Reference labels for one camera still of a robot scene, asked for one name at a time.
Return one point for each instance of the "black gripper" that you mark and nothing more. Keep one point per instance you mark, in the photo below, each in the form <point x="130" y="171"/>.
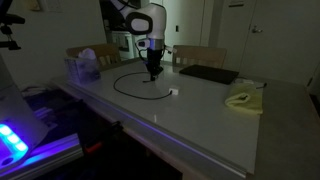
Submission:
<point x="155" y="60"/>

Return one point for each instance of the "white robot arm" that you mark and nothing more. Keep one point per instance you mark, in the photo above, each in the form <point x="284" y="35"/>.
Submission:
<point x="156" y="20"/>

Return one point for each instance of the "white kitchen cabinet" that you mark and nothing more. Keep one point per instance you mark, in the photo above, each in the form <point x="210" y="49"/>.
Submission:
<point x="123" y="41"/>

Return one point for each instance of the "wooden chair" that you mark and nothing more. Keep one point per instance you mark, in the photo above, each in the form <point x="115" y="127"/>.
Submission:
<point x="72" y="50"/>
<point x="200" y="53"/>

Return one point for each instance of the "black laptop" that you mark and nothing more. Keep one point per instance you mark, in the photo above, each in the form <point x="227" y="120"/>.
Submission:
<point x="210" y="73"/>

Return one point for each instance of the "white board mat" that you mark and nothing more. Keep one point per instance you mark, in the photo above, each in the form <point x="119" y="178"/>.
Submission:
<point x="200" y="116"/>

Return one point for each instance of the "white tissue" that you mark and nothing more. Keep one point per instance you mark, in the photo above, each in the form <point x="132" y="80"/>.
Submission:
<point x="88" y="53"/>

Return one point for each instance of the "marbled grey tissue box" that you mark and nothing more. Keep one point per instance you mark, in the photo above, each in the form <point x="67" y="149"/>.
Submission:
<point x="81" y="71"/>

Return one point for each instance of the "yellow cloth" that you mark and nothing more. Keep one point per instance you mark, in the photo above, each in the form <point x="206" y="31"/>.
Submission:
<point x="243" y="105"/>

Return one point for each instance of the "red clamp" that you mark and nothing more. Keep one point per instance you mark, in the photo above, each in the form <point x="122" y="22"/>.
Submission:
<point x="92" y="147"/>

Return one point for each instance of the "white room door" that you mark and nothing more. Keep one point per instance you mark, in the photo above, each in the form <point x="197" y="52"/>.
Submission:
<point x="283" y="40"/>

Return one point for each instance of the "blue lit white device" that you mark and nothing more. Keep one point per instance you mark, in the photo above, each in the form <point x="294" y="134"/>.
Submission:
<point x="11" y="143"/>

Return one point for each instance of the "wall sign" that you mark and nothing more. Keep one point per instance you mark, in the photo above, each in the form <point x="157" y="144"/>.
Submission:
<point x="236" y="3"/>

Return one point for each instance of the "aluminium frame rail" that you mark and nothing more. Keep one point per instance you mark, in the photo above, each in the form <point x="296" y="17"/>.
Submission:
<point x="50" y="150"/>

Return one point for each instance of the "black camera stand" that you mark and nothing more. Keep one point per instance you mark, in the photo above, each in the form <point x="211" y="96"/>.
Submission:
<point x="8" y="20"/>

